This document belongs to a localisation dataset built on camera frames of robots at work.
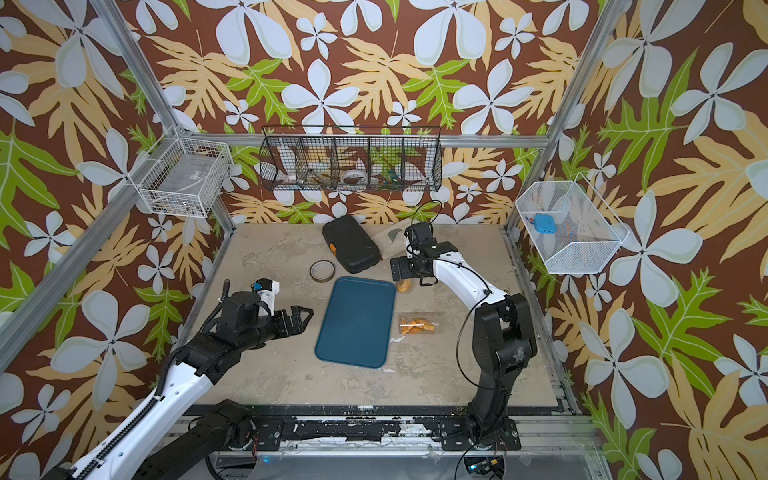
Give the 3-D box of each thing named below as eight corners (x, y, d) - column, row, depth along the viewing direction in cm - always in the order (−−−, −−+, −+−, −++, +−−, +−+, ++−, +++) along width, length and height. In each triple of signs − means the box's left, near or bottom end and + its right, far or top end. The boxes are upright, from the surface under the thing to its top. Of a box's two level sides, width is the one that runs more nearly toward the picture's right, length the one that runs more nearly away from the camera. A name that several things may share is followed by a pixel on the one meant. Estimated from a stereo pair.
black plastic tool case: (350, 278, 107) (349, 268, 102) (321, 235, 120) (319, 224, 115) (380, 263, 111) (380, 253, 106) (349, 223, 124) (348, 212, 119)
